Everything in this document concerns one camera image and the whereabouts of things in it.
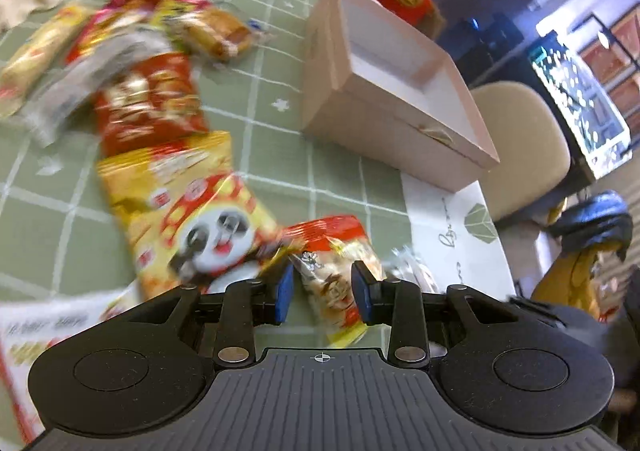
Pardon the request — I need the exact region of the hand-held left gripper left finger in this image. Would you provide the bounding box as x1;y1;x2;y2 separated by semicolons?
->
132;262;296;368

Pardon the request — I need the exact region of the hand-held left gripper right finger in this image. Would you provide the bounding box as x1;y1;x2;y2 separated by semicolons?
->
350;260;511;368

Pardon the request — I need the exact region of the small red yellow snack packet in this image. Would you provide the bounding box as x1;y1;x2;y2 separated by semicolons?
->
282;215;386;348

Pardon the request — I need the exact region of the yellow panda snack bag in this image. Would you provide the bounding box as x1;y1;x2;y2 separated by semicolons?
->
97;131;306;299

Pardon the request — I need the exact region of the beige cardboard box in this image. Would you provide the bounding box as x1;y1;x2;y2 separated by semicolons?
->
300;0;501;193

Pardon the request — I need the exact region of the clear brown snack bar packet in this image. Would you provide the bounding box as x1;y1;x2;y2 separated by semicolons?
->
22;38;171;147

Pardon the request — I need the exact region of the clear plastic wrapper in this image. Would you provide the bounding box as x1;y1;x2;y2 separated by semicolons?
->
387;243;441;294

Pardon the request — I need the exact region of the white paper card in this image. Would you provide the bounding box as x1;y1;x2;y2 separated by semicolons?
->
400;171;518;297

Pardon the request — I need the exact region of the yellow and black object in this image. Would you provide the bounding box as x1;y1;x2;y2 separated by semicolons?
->
530;190;636;319

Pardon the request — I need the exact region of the beige chair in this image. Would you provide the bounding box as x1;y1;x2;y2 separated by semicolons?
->
470;81;572;224

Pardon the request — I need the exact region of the printed leaflet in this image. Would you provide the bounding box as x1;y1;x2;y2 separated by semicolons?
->
0;281;146;447

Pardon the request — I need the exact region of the orange bread packet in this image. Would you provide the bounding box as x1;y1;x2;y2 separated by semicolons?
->
177;6;263;64

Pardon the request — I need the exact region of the black cabinet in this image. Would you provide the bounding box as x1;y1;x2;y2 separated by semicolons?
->
447;14;526;84

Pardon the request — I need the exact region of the lit fish tank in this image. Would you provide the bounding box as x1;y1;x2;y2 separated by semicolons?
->
527;28;633;179

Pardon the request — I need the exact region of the long yellow biscuit packet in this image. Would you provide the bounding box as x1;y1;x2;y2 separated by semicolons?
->
0;4;93;119

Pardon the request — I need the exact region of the red wooden cabinet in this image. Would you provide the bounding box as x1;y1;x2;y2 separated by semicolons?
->
580;6;640;132

